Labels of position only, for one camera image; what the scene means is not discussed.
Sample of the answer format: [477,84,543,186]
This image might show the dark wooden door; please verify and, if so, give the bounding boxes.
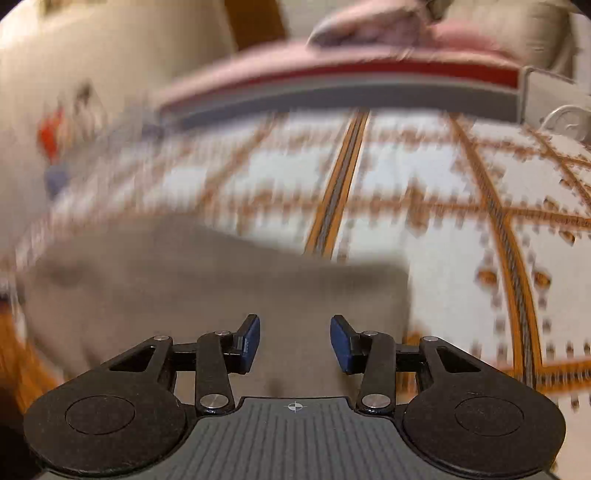
[223,0,287,51]

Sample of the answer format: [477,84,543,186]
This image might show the white metal headboard frame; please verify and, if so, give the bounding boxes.
[539,104,591,143]

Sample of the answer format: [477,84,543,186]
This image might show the folded pink comforter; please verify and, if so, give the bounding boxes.
[307,1,434,48]

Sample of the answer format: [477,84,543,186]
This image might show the grey-brown fleece pants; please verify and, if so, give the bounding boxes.
[16,216,410,397]

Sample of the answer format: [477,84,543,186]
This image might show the pink pillow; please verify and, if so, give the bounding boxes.
[429,22,514,59]

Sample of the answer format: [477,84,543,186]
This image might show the red box with teddy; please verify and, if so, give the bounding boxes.
[37,106,69,165]

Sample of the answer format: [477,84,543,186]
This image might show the pink quilted large bed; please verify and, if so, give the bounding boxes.
[149,42,522,125]

